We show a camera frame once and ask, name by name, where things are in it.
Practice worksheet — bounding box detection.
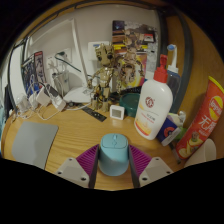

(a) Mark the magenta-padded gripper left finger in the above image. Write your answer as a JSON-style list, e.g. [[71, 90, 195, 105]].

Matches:
[[54, 143, 100, 189]]

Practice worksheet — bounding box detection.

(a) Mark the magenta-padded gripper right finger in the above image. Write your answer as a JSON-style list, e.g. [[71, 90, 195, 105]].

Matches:
[[128, 144, 174, 188]]

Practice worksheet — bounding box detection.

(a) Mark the light blue computer mouse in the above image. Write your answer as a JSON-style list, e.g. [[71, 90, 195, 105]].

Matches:
[[98, 133, 130, 177]]

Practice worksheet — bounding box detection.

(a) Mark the grey mouse pad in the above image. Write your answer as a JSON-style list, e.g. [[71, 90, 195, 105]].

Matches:
[[11, 120, 60, 170]]

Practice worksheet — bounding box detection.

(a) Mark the blue and white small box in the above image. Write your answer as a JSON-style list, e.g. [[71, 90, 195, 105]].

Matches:
[[156, 113, 183, 147]]

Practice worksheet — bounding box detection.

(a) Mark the white printed mug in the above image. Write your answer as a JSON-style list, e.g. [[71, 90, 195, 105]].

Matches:
[[184, 138, 218, 168]]

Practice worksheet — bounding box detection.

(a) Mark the flat black strip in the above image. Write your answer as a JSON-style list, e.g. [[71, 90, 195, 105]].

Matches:
[[81, 105, 108, 123]]

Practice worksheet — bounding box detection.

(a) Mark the white pump bottle red cap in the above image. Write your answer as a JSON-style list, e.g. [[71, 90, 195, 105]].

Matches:
[[133, 54, 174, 141]]

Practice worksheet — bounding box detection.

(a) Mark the red chips can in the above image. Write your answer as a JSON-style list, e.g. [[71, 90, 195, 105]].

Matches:
[[175, 75, 224, 160]]

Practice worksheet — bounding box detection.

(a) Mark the small white square clock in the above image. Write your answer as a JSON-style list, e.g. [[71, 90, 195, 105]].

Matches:
[[109, 104, 126, 121]]

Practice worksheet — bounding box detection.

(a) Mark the large white adapter block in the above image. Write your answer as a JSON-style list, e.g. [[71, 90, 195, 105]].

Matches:
[[50, 94, 67, 111]]

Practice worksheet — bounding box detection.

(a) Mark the white flat device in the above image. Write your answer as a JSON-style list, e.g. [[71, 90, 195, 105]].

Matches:
[[63, 86, 93, 104]]

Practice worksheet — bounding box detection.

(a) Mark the small white charger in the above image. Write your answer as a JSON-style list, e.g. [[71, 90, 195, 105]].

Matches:
[[35, 87, 52, 107]]

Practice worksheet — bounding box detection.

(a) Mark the clear plastic cup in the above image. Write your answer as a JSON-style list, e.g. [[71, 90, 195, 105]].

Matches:
[[14, 93, 31, 116]]

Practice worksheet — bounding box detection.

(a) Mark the steel cup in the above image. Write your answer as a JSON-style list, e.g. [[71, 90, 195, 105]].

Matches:
[[53, 71, 71, 98]]

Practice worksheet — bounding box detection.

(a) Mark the brown tree figurine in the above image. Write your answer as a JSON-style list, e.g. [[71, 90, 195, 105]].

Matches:
[[118, 44, 147, 93], [87, 42, 122, 113]]

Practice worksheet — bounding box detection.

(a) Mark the robot model kit box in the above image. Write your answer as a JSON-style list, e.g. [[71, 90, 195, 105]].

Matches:
[[20, 50, 48, 98]]

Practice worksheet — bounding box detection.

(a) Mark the colourful poster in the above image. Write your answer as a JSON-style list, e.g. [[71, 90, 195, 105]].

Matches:
[[111, 19, 159, 88]]

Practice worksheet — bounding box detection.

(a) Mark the black plug with cable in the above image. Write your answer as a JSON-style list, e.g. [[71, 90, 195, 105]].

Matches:
[[54, 50, 82, 73]]

